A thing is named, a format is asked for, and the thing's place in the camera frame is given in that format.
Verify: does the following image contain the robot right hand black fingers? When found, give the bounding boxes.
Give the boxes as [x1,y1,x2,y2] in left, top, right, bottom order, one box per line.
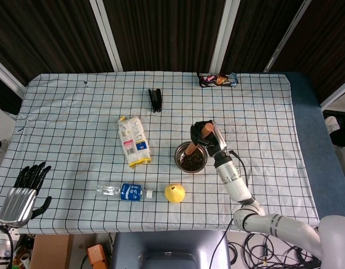
[190,119,228,157]

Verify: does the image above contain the robot left hand black fingers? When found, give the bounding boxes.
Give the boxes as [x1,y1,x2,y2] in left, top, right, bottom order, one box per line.
[0,161,53,228]

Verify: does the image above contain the wooden stick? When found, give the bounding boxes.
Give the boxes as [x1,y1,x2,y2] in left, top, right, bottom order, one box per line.
[185,123,214,156]

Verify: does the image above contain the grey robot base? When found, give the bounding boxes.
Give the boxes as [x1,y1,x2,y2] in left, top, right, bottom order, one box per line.
[109,231,231,269]

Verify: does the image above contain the metal bowl with dark contents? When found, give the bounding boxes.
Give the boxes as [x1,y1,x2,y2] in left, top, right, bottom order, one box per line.
[173,141,209,173]

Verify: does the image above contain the brown cardboard box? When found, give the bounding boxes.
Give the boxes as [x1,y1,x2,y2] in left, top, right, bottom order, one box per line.
[30,235,74,269]

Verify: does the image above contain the dark chocolate snack wrapper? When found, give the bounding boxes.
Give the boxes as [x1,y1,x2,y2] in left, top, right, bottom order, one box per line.
[197,72,239,89]

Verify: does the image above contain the yellow pear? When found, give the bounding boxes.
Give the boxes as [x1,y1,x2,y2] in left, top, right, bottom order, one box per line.
[164,183,186,203]

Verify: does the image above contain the black clip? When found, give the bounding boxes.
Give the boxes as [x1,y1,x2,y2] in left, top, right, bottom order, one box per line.
[148,88,163,113]

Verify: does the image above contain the yellow white snack bag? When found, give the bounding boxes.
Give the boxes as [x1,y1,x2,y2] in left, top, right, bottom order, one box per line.
[117,116,152,169]

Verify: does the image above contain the orange block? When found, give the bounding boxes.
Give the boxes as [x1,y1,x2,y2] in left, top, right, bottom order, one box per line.
[86,244,109,269]

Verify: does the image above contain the white checkered tablecloth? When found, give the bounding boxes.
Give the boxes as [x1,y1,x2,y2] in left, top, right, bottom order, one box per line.
[0,71,319,238]

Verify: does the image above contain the clear water bottle blue label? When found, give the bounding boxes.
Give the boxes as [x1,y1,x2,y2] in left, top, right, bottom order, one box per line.
[96,182,154,202]

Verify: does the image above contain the white shoe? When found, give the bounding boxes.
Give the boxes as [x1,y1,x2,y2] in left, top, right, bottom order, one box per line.
[325,116,342,134]

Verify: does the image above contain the white partition frame post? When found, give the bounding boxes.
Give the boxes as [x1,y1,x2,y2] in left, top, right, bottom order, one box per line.
[263,0,313,72]
[89,0,124,72]
[210,0,242,73]

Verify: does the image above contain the black floor cables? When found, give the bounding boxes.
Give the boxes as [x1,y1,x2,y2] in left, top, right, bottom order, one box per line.
[217,218,321,269]

